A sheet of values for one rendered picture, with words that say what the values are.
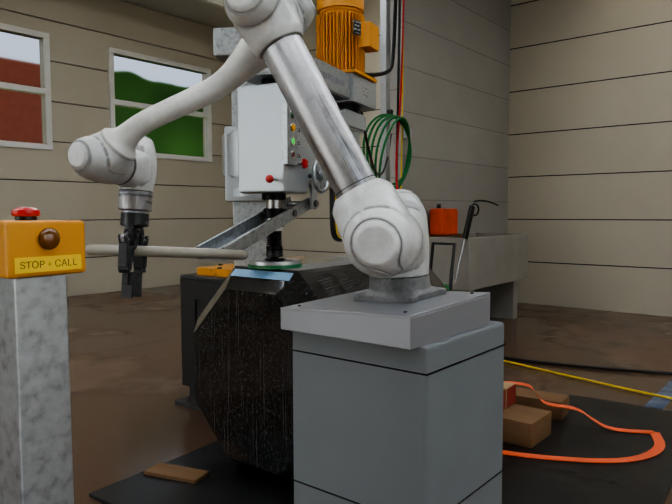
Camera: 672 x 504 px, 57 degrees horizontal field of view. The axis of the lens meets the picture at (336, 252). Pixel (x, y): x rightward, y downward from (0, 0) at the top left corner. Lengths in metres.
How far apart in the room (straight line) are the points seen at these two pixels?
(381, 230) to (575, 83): 6.41
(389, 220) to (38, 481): 0.78
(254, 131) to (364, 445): 1.40
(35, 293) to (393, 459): 0.86
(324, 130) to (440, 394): 0.64
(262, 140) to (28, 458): 1.69
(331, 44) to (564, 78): 4.83
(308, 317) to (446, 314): 0.33
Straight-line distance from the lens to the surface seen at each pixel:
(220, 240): 2.32
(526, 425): 3.06
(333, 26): 3.14
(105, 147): 1.64
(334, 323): 1.44
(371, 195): 1.34
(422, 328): 1.36
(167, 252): 1.77
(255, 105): 2.50
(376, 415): 1.48
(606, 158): 7.39
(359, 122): 3.13
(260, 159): 2.47
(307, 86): 1.43
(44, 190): 8.64
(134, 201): 1.77
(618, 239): 7.34
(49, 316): 1.02
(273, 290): 2.39
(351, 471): 1.57
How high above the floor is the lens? 1.09
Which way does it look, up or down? 4 degrees down
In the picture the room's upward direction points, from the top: straight up
